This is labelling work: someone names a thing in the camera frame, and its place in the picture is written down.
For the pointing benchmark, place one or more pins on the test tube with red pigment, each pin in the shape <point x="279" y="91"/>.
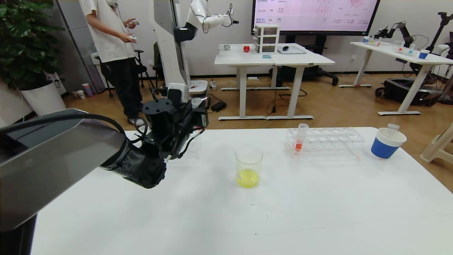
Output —
<point x="196" y="102"/>
<point x="300" y="139"/>

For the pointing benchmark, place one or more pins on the test tube with yellow pigment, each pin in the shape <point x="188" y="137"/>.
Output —
<point x="393" y="128"/>

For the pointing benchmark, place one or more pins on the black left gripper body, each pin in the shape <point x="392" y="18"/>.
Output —
<point x="202" y="118"/>

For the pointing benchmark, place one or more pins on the small black robot arm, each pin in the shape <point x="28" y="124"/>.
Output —
<point x="403" y="30"/>

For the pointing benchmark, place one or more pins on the long white desk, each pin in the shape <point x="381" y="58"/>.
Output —
<point x="431" y="59"/>

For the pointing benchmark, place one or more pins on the black screen stand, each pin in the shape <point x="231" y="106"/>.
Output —
<point x="311" y="72"/>

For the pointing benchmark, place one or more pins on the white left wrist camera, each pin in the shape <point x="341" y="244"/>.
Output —
<point x="178" y="90"/>

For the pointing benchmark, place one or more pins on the large green leafy plant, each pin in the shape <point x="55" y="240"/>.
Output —
<point x="24" y="42"/>

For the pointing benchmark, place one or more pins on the black wheeled robot base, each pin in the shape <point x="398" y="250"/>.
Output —
<point x="396" y="91"/>

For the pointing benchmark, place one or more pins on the person in white t-shirt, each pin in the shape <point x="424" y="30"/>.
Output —
<point x="109" y="39"/>

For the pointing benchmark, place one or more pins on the clear glass beaker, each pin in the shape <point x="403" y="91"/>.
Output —
<point x="248" y="177"/>

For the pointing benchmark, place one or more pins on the black power adapter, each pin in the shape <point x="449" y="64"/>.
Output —
<point x="218" y="106"/>

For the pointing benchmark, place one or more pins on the white drawer organizer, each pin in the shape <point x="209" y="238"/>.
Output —
<point x="267" y="38"/>

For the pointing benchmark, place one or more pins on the white round planter pot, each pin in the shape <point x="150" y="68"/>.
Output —
<point x="42" y="97"/>

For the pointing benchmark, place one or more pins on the white standing desk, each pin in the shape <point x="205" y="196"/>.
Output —
<point x="244" y="59"/>
<point x="304" y="59"/>

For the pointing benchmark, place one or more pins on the white humanoid robot on base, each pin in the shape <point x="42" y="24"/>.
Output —
<point x="170" y="53"/>

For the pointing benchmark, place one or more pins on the large wall display screen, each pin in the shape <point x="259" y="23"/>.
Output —
<point x="315" y="17"/>

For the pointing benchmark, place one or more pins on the grey metal cabinet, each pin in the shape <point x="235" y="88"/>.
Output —
<point x="76" y="32"/>

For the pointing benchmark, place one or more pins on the small white cup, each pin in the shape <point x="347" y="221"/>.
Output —
<point x="80" y="94"/>

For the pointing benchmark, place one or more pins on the small clear tube rack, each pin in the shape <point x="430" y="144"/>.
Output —
<point x="406" y="50"/>

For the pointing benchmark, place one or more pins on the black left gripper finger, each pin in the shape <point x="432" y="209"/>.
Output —
<point x="198" y="118"/>

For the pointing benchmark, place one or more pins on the white paper cup blue sleeve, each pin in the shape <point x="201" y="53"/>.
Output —
<point x="385" y="148"/>

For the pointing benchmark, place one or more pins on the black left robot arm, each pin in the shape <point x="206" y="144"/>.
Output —
<point x="53" y="152"/>

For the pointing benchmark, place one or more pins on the small blue paper cup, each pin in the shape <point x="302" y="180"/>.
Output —
<point x="423" y="55"/>

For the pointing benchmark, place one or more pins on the black office chair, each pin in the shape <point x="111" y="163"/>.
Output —
<point x="103" y="69"/>

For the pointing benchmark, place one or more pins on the pink tumbler cup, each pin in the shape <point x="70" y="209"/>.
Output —
<point x="87" y="90"/>

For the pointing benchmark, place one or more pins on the small red object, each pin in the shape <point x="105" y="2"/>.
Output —
<point x="246" y="49"/>

